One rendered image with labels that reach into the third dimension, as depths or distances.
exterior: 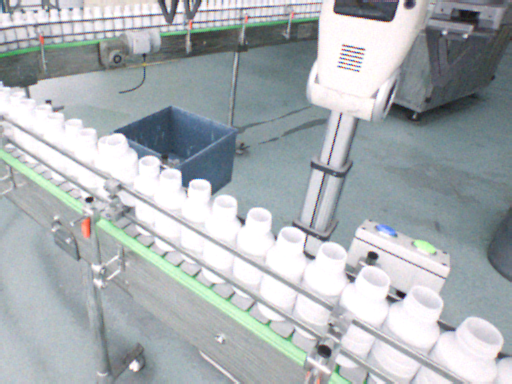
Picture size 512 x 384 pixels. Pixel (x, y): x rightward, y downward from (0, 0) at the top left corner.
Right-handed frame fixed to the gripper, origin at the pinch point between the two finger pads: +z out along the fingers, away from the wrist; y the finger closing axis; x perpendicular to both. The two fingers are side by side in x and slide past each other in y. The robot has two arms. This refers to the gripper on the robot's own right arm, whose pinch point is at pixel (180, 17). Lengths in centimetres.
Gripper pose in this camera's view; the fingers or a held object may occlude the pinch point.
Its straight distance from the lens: 75.5
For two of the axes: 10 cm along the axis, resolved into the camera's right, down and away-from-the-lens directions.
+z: -0.6, 8.7, 5.0
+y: -6.1, 3.6, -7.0
